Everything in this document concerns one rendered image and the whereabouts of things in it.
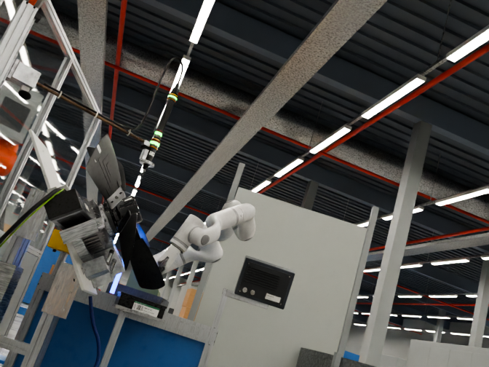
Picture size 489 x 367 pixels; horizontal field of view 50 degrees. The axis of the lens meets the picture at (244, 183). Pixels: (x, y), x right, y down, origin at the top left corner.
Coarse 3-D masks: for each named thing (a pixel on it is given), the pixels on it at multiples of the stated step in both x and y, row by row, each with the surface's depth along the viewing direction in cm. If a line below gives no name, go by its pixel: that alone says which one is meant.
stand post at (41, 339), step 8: (40, 320) 200; (48, 320) 200; (56, 320) 206; (40, 328) 199; (48, 328) 200; (40, 336) 199; (48, 336) 202; (32, 344) 198; (40, 344) 198; (48, 344) 206; (32, 352) 198; (40, 352) 199; (24, 360) 196; (32, 360) 196; (40, 360) 203
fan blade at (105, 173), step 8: (104, 136) 207; (104, 144) 206; (96, 152) 200; (104, 152) 205; (112, 152) 211; (104, 160) 205; (112, 160) 211; (88, 168) 195; (96, 168) 201; (104, 168) 206; (112, 168) 211; (96, 176) 202; (104, 176) 206; (112, 176) 211; (120, 176) 217; (96, 184) 203; (104, 184) 207; (112, 184) 212; (120, 184) 217; (104, 192) 209; (112, 192) 213
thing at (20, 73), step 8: (16, 64) 204; (24, 64) 205; (16, 72) 203; (24, 72) 205; (32, 72) 207; (8, 80) 208; (16, 80) 205; (24, 80) 205; (32, 80) 207; (32, 88) 208
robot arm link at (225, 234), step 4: (232, 200) 274; (236, 200) 275; (224, 204) 276; (228, 204) 272; (232, 204) 272; (236, 204) 272; (224, 208) 274; (204, 224) 303; (204, 228) 298; (228, 228) 281; (232, 228) 273; (220, 232) 282; (224, 232) 282; (228, 232) 282; (232, 232) 284; (220, 236) 284; (224, 236) 283; (228, 236) 284; (220, 240) 289
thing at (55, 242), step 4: (52, 232) 258; (56, 232) 258; (52, 236) 258; (56, 236) 258; (52, 240) 257; (56, 240) 257; (60, 240) 257; (48, 244) 256; (52, 244) 256; (56, 244) 257; (60, 244) 257; (52, 248) 262; (56, 248) 256; (60, 248) 256; (64, 248) 256; (68, 252) 256
